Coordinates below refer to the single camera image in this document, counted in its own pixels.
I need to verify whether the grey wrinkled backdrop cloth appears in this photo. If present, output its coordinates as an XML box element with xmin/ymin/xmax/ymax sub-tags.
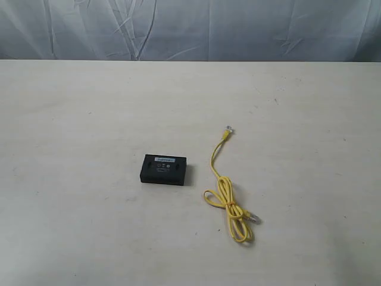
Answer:
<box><xmin>1</xmin><ymin>1</ymin><xmax>380</xmax><ymax>62</ymax></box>

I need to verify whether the small black electronic box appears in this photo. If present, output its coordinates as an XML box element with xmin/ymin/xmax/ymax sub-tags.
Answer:
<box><xmin>140</xmin><ymin>154</ymin><xmax>187</xmax><ymax>186</ymax></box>

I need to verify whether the yellow ethernet cable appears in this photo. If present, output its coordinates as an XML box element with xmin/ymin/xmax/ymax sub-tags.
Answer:
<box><xmin>203</xmin><ymin>125</ymin><xmax>264</xmax><ymax>243</ymax></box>

